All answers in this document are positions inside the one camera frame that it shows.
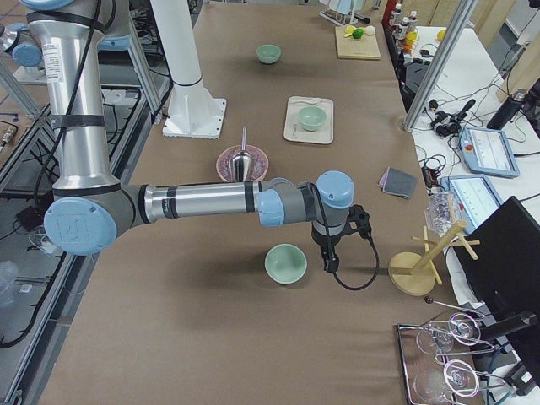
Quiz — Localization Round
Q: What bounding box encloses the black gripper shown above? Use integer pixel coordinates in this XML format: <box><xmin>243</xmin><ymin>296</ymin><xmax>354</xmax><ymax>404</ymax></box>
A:
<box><xmin>311</xmin><ymin>204</ymin><xmax>372</xmax><ymax>273</ymax></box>

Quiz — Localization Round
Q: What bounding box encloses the green bowl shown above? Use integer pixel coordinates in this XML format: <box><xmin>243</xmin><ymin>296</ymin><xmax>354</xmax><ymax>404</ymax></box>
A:
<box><xmin>297</xmin><ymin>105</ymin><xmax>327</xmax><ymax>132</ymax></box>
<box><xmin>264</xmin><ymin>244</ymin><xmax>308</xmax><ymax>284</ymax></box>
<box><xmin>256</xmin><ymin>44</ymin><xmax>282</xmax><ymax>64</ymax></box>

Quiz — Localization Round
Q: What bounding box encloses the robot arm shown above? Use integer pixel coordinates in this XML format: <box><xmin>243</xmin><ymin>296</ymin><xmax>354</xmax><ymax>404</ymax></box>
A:
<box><xmin>25</xmin><ymin>1</ymin><xmax>371</xmax><ymax>273</ymax></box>

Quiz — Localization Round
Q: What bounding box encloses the wooden mug tree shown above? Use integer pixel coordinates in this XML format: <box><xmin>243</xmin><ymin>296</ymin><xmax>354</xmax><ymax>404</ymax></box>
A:
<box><xmin>388</xmin><ymin>219</ymin><xmax>479</xmax><ymax>296</ymax></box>

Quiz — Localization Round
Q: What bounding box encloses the grey folded cloth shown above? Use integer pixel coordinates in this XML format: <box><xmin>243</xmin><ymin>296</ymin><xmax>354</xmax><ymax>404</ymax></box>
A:
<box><xmin>378</xmin><ymin>167</ymin><xmax>419</xmax><ymax>199</ymax></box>

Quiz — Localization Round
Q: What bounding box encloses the pink bowl with ice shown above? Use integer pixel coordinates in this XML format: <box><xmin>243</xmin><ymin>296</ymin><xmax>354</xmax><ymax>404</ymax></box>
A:
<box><xmin>216</xmin><ymin>144</ymin><xmax>269</xmax><ymax>182</ymax></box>

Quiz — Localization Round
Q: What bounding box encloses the clear plastic bag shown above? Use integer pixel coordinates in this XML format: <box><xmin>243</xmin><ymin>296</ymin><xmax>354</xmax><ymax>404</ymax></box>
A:
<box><xmin>424</xmin><ymin>192</ymin><xmax>462</xmax><ymax>235</ymax></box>

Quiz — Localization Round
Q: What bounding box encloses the metal ice scoop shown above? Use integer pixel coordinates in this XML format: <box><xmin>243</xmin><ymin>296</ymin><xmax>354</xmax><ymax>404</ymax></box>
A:
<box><xmin>229</xmin><ymin>127</ymin><xmax>252</xmax><ymax>182</ymax></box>

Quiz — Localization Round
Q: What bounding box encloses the cream rabbit tray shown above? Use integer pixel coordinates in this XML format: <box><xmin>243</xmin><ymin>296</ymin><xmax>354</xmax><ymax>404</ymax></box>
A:
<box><xmin>283</xmin><ymin>96</ymin><xmax>334</xmax><ymax>144</ymax></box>

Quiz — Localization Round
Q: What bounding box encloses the green bowl on tray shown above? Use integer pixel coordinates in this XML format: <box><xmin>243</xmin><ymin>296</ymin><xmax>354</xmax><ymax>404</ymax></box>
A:
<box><xmin>297</xmin><ymin>105</ymin><xmax>327</xmax><ymax>132</ymax></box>

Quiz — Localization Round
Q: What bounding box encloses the wine glass upper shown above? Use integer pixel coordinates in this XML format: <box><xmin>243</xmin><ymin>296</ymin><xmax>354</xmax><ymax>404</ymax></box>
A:
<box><xmin>416</xmin><ymin>313</ymin><xmax>480</xmax><ymax>355</ymax></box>

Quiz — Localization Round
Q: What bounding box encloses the wine glass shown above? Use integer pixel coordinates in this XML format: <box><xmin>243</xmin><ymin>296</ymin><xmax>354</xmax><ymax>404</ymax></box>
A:
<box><xmin>413</xmin><ymin>359</ymin><xmax>480</xmax><ymax>404</ymax></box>
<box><xmin>416</xmin><ymin>313</ymin><xmax>480</xmax><ymax>355</ymax></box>

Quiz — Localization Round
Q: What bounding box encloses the blue teach pendant lower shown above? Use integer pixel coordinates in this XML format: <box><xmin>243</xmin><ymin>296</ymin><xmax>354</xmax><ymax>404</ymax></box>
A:
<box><xmin>440</xmin><ymin>175</ymin><xmax>503</xmax><ymax>234</ymax></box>

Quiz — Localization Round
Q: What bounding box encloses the blue teach pendant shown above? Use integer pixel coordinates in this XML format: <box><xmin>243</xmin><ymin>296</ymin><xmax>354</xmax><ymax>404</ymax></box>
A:
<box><xmin>440</xmin><ymin>175</ymin><xmax>503</xmax><ymax>234</ymax></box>
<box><xmin>460</xmin><ymin>127</ymin><xmax>520</xmax><ymax>178</ymax></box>

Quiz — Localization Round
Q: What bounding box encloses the wine glass lower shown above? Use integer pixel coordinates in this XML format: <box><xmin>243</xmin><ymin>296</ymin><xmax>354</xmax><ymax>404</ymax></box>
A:
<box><xmin>413</xmin><ymin>359</ymin><xmax>480</xmax><ymax>404</ymax></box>

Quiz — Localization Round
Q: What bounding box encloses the black monitor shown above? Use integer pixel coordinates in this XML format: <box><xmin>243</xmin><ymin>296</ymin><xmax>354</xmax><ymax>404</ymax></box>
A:
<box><xmin>455</xmin><ymin>197</ymin><xmax>539</xmax><ymax>382</ymax></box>

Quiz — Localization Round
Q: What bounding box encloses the blue teach pendant upper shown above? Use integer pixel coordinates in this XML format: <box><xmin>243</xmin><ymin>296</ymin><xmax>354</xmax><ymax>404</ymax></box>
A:
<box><xmin>460</xmin><ymin>127</ymin><xmax>520</xmax><ymax>178</ymax></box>

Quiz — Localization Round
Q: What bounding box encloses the wooden cutting board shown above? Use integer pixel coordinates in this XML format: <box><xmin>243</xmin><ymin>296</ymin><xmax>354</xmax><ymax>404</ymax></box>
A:
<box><xmin>335</xmin><ymin>26</ymin><xmax>381</xmax><ymax>60</ymax></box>

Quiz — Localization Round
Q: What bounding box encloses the green lime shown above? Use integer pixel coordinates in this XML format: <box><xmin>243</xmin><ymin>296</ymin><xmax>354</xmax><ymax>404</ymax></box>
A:
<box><xmin>352</xmin><ymin>28</ymin><xmax>364</xmax><ymax>39</ymax></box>

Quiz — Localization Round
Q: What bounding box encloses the lemon slice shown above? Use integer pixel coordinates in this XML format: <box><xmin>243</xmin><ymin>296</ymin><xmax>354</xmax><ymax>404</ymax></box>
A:
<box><xmin>343</xmin><ymin>25</ymin><xmax>357</xmax><ymax>38</ymax></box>

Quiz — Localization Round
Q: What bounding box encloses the white garlic bulb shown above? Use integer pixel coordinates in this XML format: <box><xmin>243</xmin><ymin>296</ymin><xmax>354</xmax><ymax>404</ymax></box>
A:
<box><xmin>364</xmin><ymin>25</ymin><xmax>375</xmax><ymax>36</ymax></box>

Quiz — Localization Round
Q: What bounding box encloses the black water bottle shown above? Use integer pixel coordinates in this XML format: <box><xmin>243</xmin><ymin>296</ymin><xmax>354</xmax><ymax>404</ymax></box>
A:
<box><xmin>487</xmin><ymin>89</ymin><xmax>528</xmax><ymax>130</ymax></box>

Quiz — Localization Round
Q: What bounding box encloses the white dish rack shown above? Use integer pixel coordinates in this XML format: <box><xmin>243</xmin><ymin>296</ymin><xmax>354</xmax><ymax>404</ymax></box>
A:
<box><xmin>319</xmin><ymin>0</ymin><xmax>370</xmax><ymax>26</ymax></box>

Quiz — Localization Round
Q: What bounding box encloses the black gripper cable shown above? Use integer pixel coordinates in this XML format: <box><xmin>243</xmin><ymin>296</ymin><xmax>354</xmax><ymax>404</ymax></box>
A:
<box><xmin>331</xmin><ymin>229</ymin><xmax>381</xmax><ymax>291</ymax></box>

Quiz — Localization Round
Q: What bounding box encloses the black wire glass rack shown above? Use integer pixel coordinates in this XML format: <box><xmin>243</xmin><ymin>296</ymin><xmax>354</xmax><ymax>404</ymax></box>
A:
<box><xmin>397</xmin><ymin>325</ymin><xmax>505</xmax><ymax>404</ymax></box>

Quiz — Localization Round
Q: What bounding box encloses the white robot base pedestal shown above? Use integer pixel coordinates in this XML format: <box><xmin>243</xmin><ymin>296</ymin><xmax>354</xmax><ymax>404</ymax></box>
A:
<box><xmin>151</xmin><ymin>0</ymin><xmax>226</xmax><ymax>139</ymax></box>

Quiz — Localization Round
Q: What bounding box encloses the aluminium frame post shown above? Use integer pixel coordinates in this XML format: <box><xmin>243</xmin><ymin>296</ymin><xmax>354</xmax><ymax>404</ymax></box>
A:
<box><xmin>402</xmin><ymin>0</ymin><xmax>478</xmax><ymax>132</ymax></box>

